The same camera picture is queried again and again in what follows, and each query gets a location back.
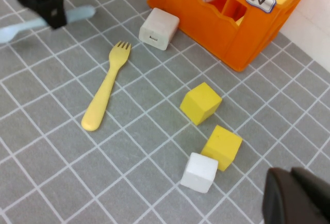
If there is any grey grid table cloth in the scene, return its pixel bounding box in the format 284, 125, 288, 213
0, 0, 330, 224

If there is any white usb charger block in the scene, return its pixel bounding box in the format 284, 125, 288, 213
138, 7, 180, 51

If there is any light blue plastic spoon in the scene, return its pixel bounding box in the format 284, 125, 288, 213
0, 5, 96, 44

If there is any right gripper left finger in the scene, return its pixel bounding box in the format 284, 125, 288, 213
262, 167, 328, 224

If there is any white wooden cube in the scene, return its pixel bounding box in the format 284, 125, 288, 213
179, 152, 219, 194

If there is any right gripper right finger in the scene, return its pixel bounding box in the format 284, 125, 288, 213
290, 166, 330, 224

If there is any yellow wooden cube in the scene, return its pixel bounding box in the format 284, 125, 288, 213
200, 125, 243, 172
179, 81, 223, 126

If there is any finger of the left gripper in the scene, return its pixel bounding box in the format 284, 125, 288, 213
38, 2, 69, 30

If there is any yellow plastic fork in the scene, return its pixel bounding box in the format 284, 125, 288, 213
80, 41, 132, 132

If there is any orange plastic cutlery holder crate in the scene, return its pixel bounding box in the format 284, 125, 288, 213
147, 0, 317, 72

